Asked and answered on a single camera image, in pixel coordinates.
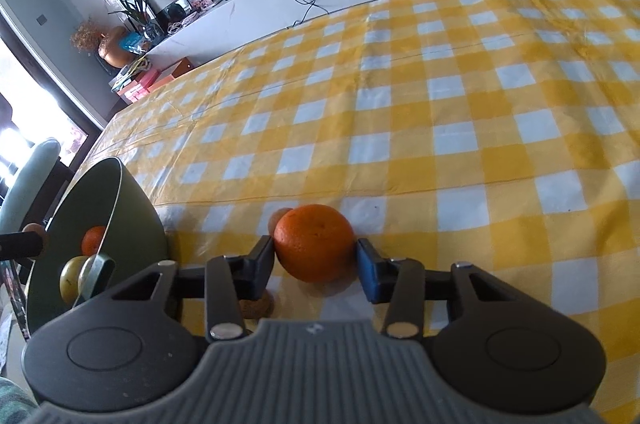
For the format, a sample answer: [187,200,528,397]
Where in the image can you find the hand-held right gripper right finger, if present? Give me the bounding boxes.
[356,238,527,338]

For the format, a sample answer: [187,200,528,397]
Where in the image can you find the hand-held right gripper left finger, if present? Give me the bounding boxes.
[107,235,275,340]

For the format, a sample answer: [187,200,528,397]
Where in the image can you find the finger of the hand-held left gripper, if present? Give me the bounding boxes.
[0,231,45,261]

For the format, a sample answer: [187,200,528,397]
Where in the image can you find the brown kiwi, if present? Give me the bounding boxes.
[238,288,275,321]

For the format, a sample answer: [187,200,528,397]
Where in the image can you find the large orange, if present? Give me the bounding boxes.
[273,204,356,284]

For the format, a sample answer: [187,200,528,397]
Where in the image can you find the yellow-green pear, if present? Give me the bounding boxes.
[59,255,92,305]

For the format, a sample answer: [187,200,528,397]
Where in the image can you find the small orange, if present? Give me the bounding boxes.
[81,225,109,257]

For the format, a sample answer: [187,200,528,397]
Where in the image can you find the green colander bowl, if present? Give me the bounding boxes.
[22,157,170,340]

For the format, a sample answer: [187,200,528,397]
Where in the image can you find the light green chair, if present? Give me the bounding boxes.
[0,137,62,231]

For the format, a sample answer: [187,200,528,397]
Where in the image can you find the teal patterned cloth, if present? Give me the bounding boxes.
[0,376,40,424]

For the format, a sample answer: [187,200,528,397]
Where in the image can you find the yellow checked tablecloth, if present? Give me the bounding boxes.
[82,0,640,410]

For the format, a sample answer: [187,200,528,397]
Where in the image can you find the pink boxes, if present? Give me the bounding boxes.
[114,68,162,104]

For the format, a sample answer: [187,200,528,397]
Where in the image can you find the orange box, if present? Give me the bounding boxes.
[147,58,194,93]

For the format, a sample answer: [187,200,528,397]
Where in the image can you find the dried flower bunch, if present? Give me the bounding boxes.
[69,21,104,54]

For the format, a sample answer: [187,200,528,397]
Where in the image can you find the gold vase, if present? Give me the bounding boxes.
[97,26,137,68]

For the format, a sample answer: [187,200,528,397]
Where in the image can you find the blue snack bag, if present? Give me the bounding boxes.
[120,31,152,54]

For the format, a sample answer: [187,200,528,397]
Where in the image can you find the potted orchid plant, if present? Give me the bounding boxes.
[107,0,157,41]

